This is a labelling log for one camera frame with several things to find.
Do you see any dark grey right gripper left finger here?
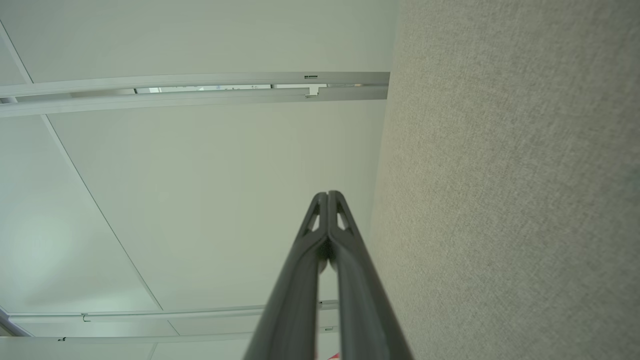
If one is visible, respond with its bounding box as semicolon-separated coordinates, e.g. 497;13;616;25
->
243;191;331;360

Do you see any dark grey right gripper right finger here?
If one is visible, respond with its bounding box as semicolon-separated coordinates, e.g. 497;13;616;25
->
327;190;415;360

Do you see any grey aluminium frame rail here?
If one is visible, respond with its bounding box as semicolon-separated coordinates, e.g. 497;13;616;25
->
0;71;391;119

